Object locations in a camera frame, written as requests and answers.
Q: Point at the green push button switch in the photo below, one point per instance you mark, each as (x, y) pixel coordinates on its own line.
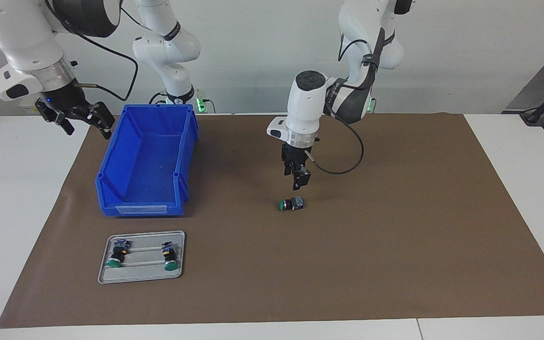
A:
(295, 203)
(117, 255)
(170, 259)

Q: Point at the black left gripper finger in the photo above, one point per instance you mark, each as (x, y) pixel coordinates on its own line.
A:
(302, 178)
(290, 170)

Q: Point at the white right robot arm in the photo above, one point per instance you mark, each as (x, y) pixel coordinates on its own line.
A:
(17, 33)

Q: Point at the blue plastic storage bin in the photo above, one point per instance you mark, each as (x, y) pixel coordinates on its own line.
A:
(149, 160)

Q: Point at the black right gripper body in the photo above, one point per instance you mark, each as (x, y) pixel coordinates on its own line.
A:
(66, 101)

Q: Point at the brown table mat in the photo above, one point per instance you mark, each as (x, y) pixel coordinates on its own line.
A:
(347, 259)

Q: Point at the silver metal tray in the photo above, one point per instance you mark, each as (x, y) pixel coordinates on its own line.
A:
(144, 275)

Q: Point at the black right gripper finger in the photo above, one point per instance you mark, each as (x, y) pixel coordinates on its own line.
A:
(55, 115)
(104, 118)

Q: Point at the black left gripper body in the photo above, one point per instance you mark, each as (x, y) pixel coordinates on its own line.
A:
(296, 156)

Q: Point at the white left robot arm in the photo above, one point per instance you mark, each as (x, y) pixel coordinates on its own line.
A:
(307, 108)

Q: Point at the white cardboard box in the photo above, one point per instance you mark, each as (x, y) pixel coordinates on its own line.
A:
(29, 109)

